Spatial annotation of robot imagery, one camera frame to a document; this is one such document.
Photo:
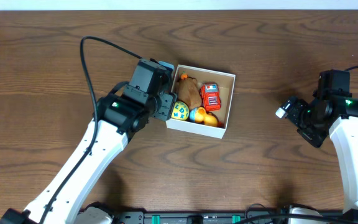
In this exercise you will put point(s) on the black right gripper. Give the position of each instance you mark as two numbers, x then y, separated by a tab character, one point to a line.
315	137

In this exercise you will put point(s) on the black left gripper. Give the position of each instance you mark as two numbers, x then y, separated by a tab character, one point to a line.
165	106

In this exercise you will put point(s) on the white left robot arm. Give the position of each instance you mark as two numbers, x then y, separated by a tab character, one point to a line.
124	111

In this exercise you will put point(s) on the brown plush capybara toy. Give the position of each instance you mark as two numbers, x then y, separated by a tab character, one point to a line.
188	92

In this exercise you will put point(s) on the yellow ball blue letters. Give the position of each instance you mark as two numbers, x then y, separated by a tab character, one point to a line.
180	111

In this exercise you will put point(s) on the orange rubber duck blue cap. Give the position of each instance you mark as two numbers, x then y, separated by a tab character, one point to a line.
201	116

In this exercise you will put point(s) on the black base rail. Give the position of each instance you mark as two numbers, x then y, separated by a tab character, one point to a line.
210	217

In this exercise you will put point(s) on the red toy car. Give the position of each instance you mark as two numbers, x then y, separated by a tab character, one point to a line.
210	96

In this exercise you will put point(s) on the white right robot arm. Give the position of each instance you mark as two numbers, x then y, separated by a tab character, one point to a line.
334	117

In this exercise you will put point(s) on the white open cardboard box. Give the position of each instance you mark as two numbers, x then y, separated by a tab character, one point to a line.
225	83

